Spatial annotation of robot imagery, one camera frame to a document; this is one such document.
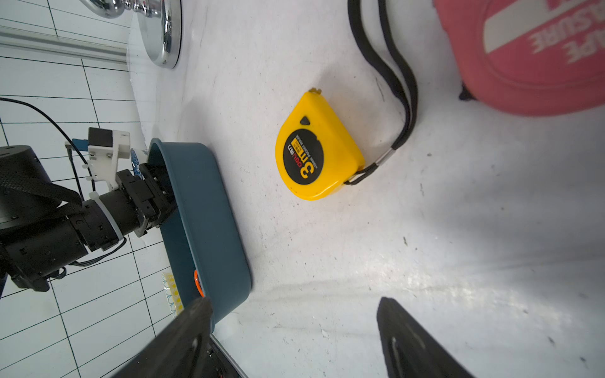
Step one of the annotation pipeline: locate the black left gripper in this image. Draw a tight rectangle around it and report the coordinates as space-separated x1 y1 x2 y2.
82 164 176 250

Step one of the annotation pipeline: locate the dark teal storage box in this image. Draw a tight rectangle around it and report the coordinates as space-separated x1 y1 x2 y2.
147 138 252 324

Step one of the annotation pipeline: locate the chrome glass holder stand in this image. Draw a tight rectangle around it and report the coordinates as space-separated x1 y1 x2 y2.
81 0 182 69

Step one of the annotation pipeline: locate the pink tape measure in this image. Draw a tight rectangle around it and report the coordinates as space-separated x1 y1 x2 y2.
434 0 604 116

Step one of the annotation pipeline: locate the yellow 3m tape measure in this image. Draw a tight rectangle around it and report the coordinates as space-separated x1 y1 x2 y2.
275 87 419 202

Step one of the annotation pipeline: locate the blue floral ceramic bowl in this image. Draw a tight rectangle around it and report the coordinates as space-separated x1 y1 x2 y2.
130 148 148 179

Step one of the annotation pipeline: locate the orange black tape measure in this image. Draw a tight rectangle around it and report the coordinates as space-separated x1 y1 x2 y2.
194 270 206 298

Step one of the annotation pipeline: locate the yellow patterned cup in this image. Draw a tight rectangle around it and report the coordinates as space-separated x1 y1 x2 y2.
162 272 184 318

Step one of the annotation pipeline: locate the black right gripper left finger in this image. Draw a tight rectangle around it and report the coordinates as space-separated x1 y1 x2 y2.
115 298 213 378

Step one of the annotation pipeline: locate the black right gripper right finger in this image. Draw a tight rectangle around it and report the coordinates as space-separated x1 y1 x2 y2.
377 297 473 378

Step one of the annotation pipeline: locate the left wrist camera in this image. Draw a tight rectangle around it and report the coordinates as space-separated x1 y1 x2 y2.
72 128 131 192

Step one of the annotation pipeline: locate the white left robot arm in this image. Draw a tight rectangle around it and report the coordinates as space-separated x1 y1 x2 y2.
1 146 176 292

